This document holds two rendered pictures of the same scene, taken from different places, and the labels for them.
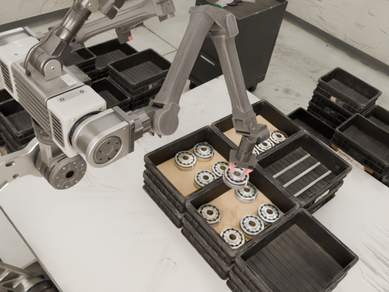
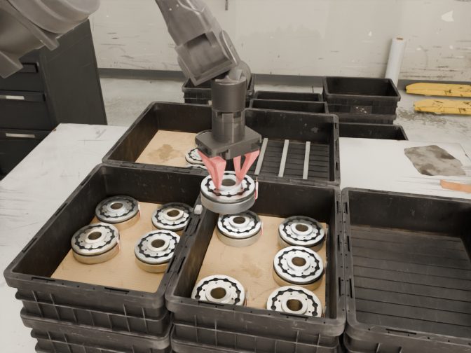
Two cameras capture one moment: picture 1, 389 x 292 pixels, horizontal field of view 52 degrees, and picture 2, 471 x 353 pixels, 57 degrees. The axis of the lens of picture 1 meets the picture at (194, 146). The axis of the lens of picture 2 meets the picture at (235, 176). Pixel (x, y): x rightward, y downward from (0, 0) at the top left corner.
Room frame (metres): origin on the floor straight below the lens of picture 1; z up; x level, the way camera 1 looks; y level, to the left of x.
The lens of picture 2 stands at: (0.53, 0.16, 1.49)
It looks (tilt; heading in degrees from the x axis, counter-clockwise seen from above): 33 degrees down; 327
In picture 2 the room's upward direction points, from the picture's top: straight up
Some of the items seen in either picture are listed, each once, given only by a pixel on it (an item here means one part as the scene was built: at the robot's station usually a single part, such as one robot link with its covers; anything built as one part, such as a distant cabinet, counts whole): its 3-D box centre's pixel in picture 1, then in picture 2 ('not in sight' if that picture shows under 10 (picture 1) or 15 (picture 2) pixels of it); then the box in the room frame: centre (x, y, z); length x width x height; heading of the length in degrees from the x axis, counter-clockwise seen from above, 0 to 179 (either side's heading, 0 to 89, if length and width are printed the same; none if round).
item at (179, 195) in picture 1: (197, 160); (124, 220); (1.25, -0.03, 0.92); 0.40 x 0.30 x 0.02; 137
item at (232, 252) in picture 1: (243, 204); (265, 238); (1.05, -0.24, 0.92); 0.40 x 0.30 x 0.02; 137
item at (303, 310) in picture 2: (232, 237); (294, 305); (0.92, -0.22, 0.86); 0.05 x 0.05 x 0.01
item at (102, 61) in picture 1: (110, 70); not in sight; (2.64, 0.78, 0.31); 0.40 x 0.30 x 0.34; 141
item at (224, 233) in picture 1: (232, 237); (294, 307); (0.92, -0.22, 0.86); 0.10 x 0.10 x 0.01
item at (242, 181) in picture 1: (236, 174); (228, 185); (1.10, -0.19, 1.03); 0.10 x 0.10 x 0.01
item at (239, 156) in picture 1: (243, 153); (228, 126); (1.10, -0.19, 1.16); 0.10 x 0.07 x 0.07; 91
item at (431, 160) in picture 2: not in sight; (433, 158); (1.26, -1.15, 0.71); 0.22 x 0.19 x 0.01; 141
